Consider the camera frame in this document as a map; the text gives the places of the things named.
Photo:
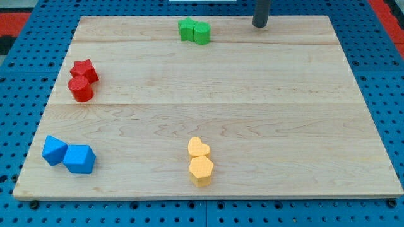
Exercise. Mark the green cylinder block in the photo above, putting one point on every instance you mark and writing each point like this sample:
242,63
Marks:
202,33

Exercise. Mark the green star block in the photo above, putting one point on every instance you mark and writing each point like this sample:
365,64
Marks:
186,29

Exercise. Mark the red star block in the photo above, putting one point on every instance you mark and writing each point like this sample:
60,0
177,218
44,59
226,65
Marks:
84,68

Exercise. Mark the blue cube block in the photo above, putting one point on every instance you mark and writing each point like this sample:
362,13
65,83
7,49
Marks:
79,159

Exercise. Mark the yellow hexagon block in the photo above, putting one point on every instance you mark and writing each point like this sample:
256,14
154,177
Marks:
200,171

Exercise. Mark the red cylinder block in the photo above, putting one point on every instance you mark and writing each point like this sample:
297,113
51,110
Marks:
80,89

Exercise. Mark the yellow heart block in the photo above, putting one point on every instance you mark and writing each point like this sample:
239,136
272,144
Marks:
197,148

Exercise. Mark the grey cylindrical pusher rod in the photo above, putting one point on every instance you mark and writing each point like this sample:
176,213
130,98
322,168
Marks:
261,13

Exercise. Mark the wooden board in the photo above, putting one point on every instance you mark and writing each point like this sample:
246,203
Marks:
279,108

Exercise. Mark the blue triangular block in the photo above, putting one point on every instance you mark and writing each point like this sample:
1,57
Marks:
54,150

